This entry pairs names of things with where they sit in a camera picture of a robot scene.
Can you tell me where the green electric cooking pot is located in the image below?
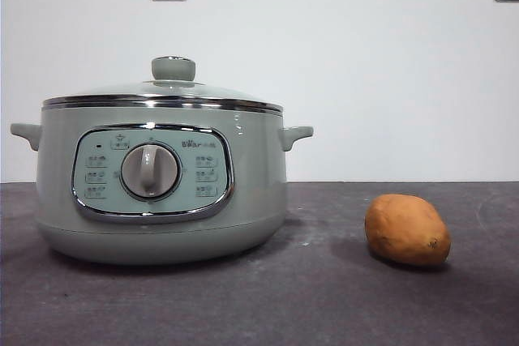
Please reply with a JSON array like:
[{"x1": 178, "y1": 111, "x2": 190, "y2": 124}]
[{"x1": 10, "y1": 103, "x2": 314, "y2": 267}]

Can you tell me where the brown potato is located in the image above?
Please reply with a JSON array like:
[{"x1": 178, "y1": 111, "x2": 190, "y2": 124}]
[{"x1": 364, "y1": 194, "x2": 453, "y2": 268}]

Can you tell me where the glass lid with green knob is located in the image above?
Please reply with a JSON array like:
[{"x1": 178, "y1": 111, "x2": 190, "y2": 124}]
[{"x1": 42, "y1": 54, "x2": 284, "y2": 114}]

